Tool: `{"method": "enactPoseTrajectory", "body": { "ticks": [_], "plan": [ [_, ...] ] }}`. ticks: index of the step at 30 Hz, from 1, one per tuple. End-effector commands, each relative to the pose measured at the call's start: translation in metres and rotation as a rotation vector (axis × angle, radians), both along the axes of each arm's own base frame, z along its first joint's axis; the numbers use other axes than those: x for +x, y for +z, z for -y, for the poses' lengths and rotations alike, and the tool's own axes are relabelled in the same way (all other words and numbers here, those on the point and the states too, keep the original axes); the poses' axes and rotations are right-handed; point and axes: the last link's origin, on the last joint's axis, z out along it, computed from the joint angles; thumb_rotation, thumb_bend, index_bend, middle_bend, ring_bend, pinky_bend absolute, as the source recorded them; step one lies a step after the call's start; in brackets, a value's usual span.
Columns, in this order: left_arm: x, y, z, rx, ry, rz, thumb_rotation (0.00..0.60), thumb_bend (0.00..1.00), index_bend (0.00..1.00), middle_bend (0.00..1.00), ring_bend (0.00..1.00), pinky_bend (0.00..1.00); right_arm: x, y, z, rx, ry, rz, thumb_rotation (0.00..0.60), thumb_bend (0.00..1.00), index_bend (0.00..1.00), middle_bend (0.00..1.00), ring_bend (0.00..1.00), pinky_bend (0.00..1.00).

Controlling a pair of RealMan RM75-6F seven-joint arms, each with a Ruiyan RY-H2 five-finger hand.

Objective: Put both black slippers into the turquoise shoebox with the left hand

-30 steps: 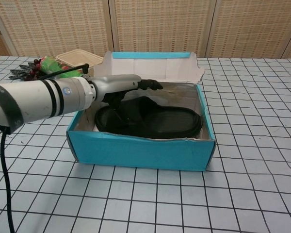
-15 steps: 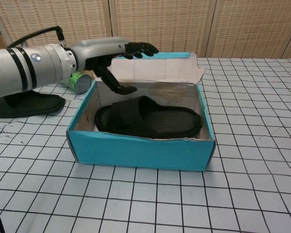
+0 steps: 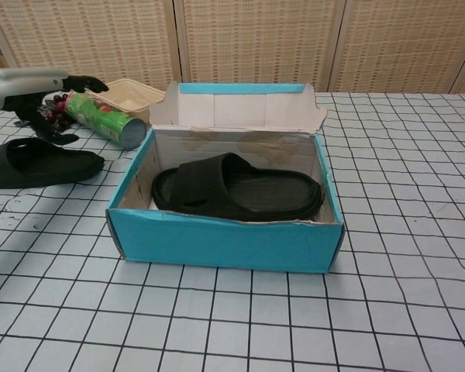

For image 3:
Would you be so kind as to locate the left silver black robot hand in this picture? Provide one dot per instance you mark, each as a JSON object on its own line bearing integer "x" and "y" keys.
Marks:
{"x": 23, "y": 85}

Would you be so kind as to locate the black rubber slipper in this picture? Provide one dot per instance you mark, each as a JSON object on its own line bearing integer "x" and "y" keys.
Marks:
{"x": 42, "y": 166}
{"x": 201, "y": 182}

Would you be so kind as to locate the blue cardboard shoe box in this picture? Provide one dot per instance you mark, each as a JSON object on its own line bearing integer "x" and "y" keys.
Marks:
{"x": 217, "y": 244}

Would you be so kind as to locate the dark red berry bunch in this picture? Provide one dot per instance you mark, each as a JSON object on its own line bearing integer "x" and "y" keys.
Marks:
{"x": 60, "y": 108}

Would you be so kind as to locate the green cylindrical snack can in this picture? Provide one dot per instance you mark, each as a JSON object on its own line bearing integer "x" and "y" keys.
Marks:
{"x": 100, "y": 118}

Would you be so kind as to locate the beige plastic food container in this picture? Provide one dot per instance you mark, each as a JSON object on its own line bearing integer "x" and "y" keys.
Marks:
{"x": 128, "y": 97}

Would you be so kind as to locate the blue checked tablecloth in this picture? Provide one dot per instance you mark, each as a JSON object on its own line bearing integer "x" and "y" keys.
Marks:
{"x": 372, "y": 271}

